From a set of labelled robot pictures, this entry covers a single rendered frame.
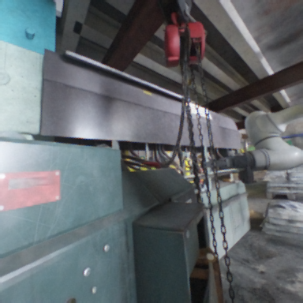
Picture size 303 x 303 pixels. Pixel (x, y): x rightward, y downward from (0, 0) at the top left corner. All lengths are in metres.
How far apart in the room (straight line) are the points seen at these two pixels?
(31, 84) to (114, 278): 0.87
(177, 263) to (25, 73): 0.94
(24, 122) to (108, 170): 0.70
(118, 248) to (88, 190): 0.09
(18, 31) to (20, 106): 0.39
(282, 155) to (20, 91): 1.14
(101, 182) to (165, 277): 0.14
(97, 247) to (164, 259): 0.08
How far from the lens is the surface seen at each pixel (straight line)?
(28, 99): 0.90
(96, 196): 0.19
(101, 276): 0.22
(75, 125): 0.84
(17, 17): 1.15
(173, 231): 0.20
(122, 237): 0.23
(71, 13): 1.32
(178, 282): 0.23
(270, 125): 0.76
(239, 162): 0.61
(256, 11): 1.80
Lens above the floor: 0.84
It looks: 8 degrees up
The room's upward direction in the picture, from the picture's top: 5 degrees counter-clockwise
